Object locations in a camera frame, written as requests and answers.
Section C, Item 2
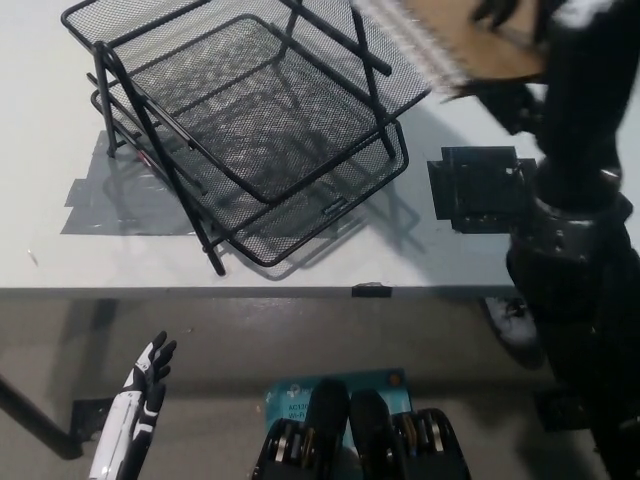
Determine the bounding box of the black tape patch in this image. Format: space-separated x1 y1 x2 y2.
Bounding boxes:
426 145 540 235

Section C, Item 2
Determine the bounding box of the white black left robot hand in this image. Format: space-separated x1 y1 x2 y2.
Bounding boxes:
88 331 178 480

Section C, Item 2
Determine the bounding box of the grey tape patch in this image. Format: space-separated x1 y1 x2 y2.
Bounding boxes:
59 130 271 237

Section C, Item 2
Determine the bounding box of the black metal table leg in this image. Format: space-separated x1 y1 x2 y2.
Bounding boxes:
0 372 85 460

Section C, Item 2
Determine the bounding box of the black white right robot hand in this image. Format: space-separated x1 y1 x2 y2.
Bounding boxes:
469 0 640 175

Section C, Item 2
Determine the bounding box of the teal cardboard box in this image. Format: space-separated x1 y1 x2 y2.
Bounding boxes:
263 368 412 451

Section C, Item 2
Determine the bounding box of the black mesh two-tier file tray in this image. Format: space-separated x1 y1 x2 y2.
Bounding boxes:
59 0 434 281

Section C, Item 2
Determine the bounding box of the black left robot body block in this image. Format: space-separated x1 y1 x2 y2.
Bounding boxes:
252 378 351 480

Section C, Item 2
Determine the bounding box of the white grey shoe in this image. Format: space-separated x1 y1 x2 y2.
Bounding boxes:
481 296 547 370

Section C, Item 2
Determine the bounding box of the brown spiral-bound notebook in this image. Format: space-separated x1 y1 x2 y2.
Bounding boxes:
349 0 550 101

